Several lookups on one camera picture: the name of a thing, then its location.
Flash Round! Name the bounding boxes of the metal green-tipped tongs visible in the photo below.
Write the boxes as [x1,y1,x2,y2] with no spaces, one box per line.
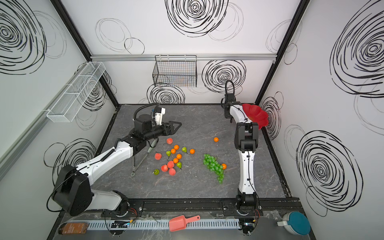
[131,138,159,177]

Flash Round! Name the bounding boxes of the peach lower left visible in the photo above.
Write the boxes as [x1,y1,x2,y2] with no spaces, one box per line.
[161,165,169,172]

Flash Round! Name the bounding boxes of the teal lidded white jug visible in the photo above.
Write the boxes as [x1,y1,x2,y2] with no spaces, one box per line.
[277,212,311,236]

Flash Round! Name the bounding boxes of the white slotted cable duct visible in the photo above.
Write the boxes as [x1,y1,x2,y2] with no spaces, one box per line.
[87,219,241,231]

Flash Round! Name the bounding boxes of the peach centre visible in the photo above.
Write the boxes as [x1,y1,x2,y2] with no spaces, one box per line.
[167,161,175,168]

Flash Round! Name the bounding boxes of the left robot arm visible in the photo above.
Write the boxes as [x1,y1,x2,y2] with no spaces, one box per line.
[49,121,182,217]

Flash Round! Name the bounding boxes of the black wire basket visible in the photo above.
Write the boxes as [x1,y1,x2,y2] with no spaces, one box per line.
[152,55,198,88]

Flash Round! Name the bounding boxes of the white mesh wall shelf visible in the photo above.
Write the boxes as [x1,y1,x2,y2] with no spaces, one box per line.
[47,62,106,123]

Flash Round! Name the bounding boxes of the green grape bunch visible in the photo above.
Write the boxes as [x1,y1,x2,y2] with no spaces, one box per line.
[203,154,225,184]

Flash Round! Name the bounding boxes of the peach bottom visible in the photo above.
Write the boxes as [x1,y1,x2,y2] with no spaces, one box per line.
[168,168,176,176]

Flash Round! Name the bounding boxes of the red flower fruit bowl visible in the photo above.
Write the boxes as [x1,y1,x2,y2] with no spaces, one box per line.
[242,104,269,129]

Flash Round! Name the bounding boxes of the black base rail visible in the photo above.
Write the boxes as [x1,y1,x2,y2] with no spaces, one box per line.
[101,197,304,217]

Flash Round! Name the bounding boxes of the pink plastic scoop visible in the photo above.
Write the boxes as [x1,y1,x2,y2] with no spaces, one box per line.
[169,215,201,232]

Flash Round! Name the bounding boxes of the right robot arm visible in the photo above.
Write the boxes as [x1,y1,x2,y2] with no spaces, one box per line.
[221,93,260,215]

